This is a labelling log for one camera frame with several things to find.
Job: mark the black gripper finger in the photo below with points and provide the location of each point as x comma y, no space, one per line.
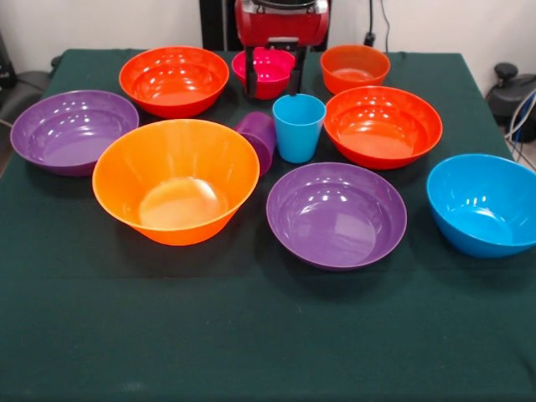
250,75
295,81

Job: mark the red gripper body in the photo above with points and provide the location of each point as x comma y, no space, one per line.
280,27

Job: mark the pink bowl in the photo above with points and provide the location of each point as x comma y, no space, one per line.
270,67

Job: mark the blue cup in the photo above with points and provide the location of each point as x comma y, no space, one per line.
298,134

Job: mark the purple cup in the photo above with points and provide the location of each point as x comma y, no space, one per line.
261,138

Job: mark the red bowl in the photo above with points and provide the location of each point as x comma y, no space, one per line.
171,84
381,130

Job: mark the small orange bowl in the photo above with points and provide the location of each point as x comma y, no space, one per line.
354,67

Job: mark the purple bowl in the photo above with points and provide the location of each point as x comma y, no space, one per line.
71,138
335,218

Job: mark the large orange bowl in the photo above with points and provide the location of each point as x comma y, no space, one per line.
180,201

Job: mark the blue bowl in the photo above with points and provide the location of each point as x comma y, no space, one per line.
481,209

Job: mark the dark green table cloth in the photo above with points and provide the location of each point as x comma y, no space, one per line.
251,335

